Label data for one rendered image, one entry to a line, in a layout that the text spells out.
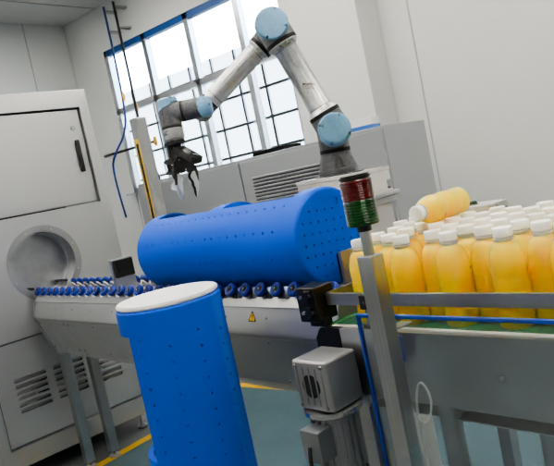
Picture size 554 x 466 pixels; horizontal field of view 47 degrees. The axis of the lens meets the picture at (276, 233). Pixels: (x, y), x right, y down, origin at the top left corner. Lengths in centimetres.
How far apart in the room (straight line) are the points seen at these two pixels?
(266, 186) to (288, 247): 228
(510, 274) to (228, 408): 82
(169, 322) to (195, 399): 21
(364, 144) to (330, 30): 148
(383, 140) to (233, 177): 114
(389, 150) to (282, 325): 188
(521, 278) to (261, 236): 80
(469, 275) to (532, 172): 321
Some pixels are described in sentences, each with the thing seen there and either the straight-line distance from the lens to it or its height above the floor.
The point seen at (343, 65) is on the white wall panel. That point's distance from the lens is 479.
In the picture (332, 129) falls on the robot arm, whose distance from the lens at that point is 225.
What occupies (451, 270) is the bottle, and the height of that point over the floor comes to 102.
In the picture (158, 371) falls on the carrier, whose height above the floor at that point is 87.
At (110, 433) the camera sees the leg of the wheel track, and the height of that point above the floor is 13.
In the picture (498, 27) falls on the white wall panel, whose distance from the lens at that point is 462.
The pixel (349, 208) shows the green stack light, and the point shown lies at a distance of 123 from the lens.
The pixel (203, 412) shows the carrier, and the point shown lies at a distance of 170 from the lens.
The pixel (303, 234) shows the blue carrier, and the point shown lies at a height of 112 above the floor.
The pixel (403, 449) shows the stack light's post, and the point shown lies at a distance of 136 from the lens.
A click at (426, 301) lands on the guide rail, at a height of 96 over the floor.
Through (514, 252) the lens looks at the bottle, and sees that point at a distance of 131.
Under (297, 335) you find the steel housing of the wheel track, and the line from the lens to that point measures 183.
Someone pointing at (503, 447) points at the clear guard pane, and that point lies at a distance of 136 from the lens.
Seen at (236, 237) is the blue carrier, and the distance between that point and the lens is 193.
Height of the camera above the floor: 128
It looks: 5 degrees down
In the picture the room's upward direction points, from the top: 12 degrees counter-clockwise
